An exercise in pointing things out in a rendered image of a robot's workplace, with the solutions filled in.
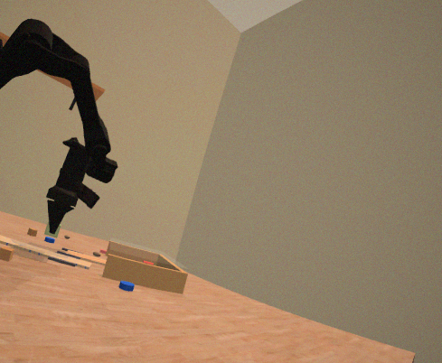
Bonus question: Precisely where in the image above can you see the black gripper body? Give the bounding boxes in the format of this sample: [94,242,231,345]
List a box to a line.
[46,165,85,207]

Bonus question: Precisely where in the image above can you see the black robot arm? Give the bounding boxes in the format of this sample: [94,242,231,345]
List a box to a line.
[0,18,118,209]

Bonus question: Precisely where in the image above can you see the pale yellow cube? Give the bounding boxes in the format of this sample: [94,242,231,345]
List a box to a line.
[44,221,61,238]

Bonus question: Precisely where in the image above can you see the tan open-top wooden box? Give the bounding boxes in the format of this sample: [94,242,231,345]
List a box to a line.
[102,237,189,294]

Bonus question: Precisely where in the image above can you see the orange-brown cube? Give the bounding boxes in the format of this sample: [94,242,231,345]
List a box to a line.
[0,246,14,262]
[27,228,37,237]

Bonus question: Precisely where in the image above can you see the orange flat strip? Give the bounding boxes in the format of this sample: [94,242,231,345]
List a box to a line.
[66,250,107,265]

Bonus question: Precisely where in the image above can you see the orange strip with blue dots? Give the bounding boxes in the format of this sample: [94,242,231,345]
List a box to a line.
[0,235,91,269]

